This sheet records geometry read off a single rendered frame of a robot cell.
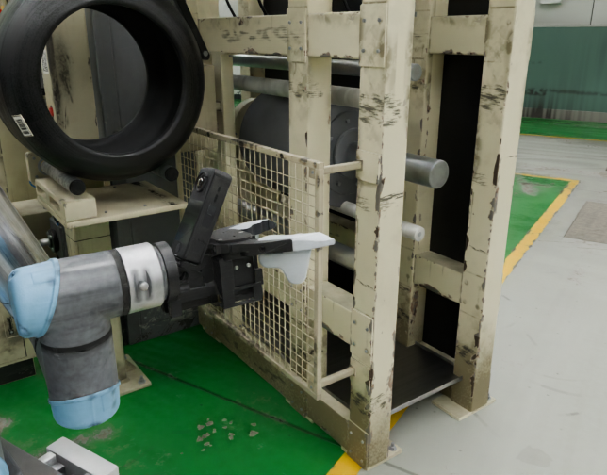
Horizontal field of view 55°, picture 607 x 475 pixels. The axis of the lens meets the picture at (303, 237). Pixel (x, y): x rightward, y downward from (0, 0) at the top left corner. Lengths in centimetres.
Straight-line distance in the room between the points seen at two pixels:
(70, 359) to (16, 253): 15
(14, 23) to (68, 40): 40
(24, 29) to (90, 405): 117
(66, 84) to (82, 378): 151
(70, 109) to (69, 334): 150
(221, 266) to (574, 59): 982
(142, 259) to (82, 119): 147
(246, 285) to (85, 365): 20
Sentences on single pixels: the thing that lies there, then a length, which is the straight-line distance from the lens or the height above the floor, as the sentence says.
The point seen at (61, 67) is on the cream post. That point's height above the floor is 120.
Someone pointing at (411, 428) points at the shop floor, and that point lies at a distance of 218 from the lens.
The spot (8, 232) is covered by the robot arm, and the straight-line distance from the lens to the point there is 74.
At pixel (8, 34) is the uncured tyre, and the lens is 170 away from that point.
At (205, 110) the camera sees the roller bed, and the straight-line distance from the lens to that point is 219.
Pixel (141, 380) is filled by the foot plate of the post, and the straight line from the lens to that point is 243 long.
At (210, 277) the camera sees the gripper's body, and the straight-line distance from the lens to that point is 70.
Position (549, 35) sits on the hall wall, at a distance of 1041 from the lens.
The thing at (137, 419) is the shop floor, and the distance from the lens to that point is 227.
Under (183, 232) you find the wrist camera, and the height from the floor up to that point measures 108.
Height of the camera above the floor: 131
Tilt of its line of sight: 19 degrees down
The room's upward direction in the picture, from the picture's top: straight up
